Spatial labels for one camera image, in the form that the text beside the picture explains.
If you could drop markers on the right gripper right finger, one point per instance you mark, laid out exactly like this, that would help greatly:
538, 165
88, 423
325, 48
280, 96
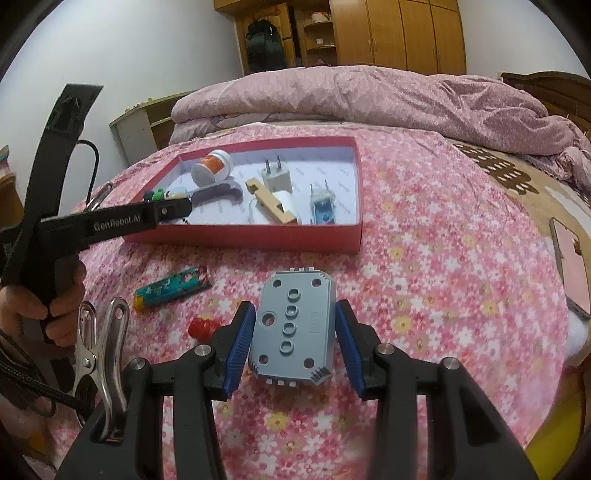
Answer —
379, 371

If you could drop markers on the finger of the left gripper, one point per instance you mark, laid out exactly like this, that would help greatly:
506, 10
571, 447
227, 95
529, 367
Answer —
76, 232

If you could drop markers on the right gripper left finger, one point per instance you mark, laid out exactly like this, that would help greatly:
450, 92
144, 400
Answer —
208, 372

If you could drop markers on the small red toy piece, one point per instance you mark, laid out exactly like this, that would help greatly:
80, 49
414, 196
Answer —
202, 329

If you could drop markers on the grey plastic building plate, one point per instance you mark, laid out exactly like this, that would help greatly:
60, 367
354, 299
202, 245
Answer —
294, 336

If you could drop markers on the wooden notched block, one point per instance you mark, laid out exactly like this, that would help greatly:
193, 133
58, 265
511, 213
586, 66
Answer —
270, 204

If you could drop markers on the person's left hand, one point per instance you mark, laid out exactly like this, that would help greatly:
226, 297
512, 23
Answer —
17, 301

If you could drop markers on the silver metal spring clamp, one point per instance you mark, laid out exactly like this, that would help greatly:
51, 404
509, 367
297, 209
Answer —
98, 355

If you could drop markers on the pink floral bed sheet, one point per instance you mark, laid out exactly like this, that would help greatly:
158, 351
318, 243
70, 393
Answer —
450, 265

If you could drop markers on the grey wooden side shelf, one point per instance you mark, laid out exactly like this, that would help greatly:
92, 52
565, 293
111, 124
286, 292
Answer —
145, 128

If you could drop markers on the white orange pill bottle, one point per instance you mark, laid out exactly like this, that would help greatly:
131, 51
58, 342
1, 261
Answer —
214, 168

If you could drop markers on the blue white plug adapter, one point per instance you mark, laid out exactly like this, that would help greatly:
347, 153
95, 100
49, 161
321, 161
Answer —
322, 205

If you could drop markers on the white earbuds case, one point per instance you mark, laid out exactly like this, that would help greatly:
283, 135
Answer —
287, 201

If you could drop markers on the red shallow cardboard box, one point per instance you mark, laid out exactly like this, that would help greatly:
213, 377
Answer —
311, 161

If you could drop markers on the white plug charger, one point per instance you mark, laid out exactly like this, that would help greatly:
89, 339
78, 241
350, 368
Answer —
276, 176

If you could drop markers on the pink phone case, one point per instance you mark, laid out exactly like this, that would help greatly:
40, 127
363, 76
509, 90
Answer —
571, 267

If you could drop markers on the dark hanging jacket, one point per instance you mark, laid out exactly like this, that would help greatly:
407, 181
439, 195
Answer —
264, 50

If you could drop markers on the pink crumpled quilt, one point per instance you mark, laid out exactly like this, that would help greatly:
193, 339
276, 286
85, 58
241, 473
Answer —
474, 109

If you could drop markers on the dark wooden headboard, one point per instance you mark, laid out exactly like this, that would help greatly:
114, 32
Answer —
562, 93

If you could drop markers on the wooden wardrobe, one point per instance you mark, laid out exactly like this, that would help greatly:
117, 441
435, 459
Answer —
420, 36

